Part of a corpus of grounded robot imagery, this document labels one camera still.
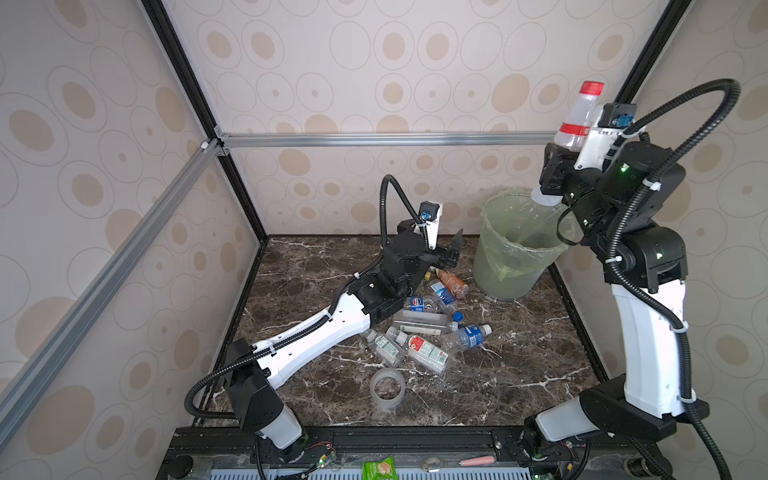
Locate white bottle red cap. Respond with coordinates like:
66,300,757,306
531,81,604,207

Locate clear bottle red green label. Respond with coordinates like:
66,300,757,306
385,326,450,375

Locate clear bottle green white label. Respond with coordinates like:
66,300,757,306
361,329,406,368

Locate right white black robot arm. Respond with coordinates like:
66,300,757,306
520,78,741,479

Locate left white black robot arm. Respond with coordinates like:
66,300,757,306
184,174,462,452

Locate brown Nescafe bottle near bin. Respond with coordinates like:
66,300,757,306
436,269,469,300

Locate mesh bin with green liner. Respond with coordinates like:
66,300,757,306
472,188,578,301

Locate blue label water bottle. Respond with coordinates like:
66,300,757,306
429,280,464,323

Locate Pepsi bottle blue cap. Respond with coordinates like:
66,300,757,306
403,295,445,314

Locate square clear frosted bottle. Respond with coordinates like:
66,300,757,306
393,309,458,336

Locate clear bottle blue label white cap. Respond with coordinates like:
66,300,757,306
440,324,492,354

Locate clear tape roll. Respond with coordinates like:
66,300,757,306
370,368,406,411

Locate pink pen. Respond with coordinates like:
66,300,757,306
459,455,496,467

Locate green snack packet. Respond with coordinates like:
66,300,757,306
362,456,398,480

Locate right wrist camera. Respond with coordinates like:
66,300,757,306
575,102,637,170

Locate back aluminium rail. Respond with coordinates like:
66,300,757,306
220,131,555,149

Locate aluminium rail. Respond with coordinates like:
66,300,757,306
1,138,223,449
220,131,555,149

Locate left aluminium rail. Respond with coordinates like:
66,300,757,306
1,138,223,449

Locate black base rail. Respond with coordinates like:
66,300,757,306
156,426,652,479

